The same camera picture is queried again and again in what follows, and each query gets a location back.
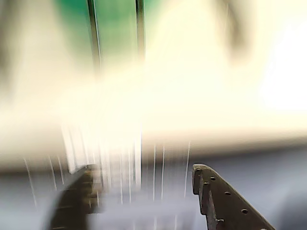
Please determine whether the green recipient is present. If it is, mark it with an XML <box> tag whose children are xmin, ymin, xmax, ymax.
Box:
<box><xmin>54</xmin><ymin>0</ymin><xmax>168</xmax><ymax>60</ymax></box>

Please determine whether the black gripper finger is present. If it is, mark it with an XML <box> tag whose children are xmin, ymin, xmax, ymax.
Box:
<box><xmin>49</xmin><ymin>164</ymin><xmax>101</xmax><ymax>230</ymax></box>
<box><xmin>191</xmin><ymin>163</ymin><xmax>276</xmax><ymax>230</ymax></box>

